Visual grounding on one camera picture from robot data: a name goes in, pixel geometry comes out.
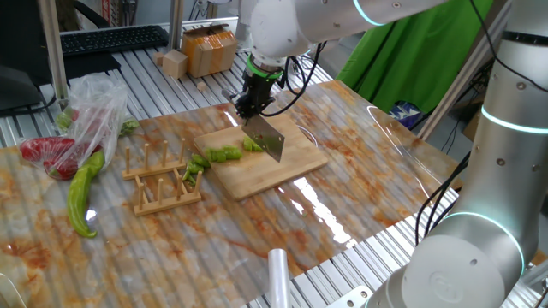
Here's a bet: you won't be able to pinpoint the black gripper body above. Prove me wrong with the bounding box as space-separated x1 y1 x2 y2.
241 72 276 106

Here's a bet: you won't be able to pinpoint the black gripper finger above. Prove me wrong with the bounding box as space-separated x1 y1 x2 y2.
233 92 257 120
253 97 275 116

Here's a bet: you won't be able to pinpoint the steel cleaver knife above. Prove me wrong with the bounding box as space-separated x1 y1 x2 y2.
221 88 286 163

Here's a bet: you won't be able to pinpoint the long green chili pepper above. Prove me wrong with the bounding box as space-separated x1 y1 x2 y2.
242 135 265 153

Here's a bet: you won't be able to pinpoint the wooden cutting board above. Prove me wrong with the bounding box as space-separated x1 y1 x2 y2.
193 113 330 202

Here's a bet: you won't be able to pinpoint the plastic bag of peppers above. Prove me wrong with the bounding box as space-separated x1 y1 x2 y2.
118 117 140 138

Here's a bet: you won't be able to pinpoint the curved green chili pepper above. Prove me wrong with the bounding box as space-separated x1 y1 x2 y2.
66 150 106 240

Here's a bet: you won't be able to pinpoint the red chili pepper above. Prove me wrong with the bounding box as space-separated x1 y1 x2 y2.
19 136 77 163
42 144 104 181

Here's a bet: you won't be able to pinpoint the large wooden block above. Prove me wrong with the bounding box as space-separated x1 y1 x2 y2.
161 49 189 80

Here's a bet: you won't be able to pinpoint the wooden peg rack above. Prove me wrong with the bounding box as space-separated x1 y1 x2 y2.
122 139 203 217

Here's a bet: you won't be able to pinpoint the blue patterned cloth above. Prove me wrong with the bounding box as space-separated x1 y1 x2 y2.
387 100 423 129

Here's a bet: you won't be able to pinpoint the black keyboard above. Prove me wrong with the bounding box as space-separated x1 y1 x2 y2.
59 24 170 58

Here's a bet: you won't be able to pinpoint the clear plastic bag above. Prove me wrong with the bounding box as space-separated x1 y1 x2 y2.
16 71 140 181

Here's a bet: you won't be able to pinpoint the green cloth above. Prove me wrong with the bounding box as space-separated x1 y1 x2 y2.
336 0 496 115

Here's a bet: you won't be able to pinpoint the marble pattern plastic mat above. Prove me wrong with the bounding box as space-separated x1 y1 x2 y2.
0 80 466 308

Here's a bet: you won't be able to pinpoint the white plastic film roll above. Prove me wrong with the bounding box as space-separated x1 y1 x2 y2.
268 247 292 308

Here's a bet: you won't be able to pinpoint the chopped green pepper pieces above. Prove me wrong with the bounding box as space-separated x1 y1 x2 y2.
54 105 74 132

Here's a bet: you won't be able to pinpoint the brown cardboard box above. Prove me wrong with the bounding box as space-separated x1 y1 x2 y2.
462 109 483 143

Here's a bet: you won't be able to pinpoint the black computer monitor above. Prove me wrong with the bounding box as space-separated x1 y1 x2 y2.
0 0 57 113

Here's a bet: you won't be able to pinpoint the black camera cable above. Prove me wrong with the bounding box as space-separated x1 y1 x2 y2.
259 40 329 119

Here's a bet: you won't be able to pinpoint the aluminium frame post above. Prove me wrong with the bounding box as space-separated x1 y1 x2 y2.
37 0 70 106
167 0 185 52
417 0 513 142

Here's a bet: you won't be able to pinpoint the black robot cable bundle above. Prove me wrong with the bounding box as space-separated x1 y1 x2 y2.
414 151 472 247

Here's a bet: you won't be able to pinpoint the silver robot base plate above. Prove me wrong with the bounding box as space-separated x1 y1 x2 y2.
325 285 373 308

